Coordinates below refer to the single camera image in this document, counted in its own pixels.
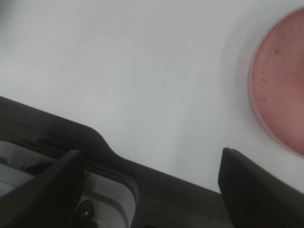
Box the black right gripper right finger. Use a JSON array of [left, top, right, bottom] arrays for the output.
[[218, 148, 304, 228]]

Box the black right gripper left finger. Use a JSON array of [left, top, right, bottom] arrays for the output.
[[0, 150, 83, 228]]

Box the pink round plate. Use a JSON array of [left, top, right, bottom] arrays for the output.
[[248, 6, 304, 155]]

